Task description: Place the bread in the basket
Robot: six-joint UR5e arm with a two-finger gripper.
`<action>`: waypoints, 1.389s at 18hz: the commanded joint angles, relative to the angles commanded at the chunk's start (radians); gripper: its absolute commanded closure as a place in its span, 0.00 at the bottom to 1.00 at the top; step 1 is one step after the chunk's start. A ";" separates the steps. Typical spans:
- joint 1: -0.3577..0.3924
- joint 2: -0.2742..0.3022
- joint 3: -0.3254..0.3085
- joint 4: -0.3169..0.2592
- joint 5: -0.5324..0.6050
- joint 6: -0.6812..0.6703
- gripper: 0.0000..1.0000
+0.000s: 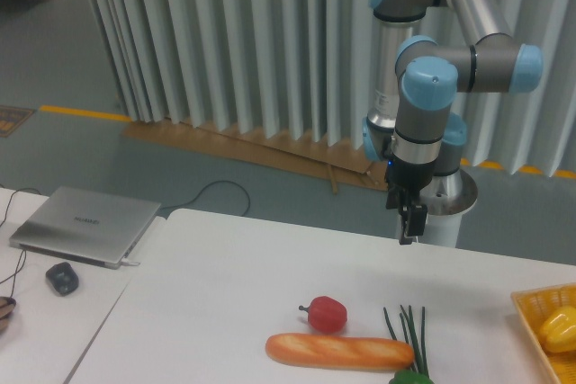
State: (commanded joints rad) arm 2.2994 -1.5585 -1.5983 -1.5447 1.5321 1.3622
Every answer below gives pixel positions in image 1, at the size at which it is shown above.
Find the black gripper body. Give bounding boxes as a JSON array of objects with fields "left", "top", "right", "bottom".
[{"left": 385, "top": 158, "right": 436, "bottom": 205}]

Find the long baguette bread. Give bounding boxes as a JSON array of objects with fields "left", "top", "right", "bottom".
[{"left": 265, "top": 333, "right": 415, "bottom": 371}]

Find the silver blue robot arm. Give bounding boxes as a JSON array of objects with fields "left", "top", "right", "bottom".
[{"left": 363, "top": 0, "right": 544, "bottom": 247}]

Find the yellow wicker basket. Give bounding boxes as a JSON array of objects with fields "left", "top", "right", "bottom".
[{"left": 510, "top": 283, "right": 575, "bottom": 383}]

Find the person hand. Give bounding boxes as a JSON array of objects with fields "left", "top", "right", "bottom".
[{"left": 0, "top": 296, "right": 17, "bottom": 332}]

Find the brown cardboard sheet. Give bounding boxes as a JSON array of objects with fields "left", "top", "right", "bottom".
[{"left": 122, "top": 120, "right": 388, "bottom": 193}]

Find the red bell pepper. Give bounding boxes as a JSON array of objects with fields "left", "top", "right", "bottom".
[{"left": 299, "top": 296, "right": 347, "bottom": 335}]

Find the green chives bunch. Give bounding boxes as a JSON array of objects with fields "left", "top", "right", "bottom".
[{"left": 400, "top": 306, "right": 430, "bottom": 377}]

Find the green bell pepper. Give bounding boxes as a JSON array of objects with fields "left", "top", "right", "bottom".
[{"left": 389, "top": 370, "right": 434, "bottom": 384}]

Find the yellow bell pepper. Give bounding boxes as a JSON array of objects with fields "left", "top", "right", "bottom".
[{"left": 538, "top": 306, "right": 575, "bottom": 353}]

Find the pale green folding curtain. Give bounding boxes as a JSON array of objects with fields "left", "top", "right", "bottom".
[{"left": 90, "top": 0, "right": 575, "bottom": 175}]

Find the silver laptop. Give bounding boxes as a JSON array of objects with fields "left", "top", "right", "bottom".
[{"left": 10, "top": 186, "right": 160, "bottom": 269}]

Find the black computer mouse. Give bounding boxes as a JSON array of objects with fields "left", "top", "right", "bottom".
[{"left": 45, "top": 262, "right": 79, "bottom": 296}]

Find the black laptop cable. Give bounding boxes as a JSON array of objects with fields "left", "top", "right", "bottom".
[{"left": 160, "top": 180, "right": 251, "bottom": 217}]

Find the black mouse cable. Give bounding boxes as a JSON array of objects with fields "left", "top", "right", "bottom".
[{"left": 0, "top": 187, "right": 42, "bottom": 299}]

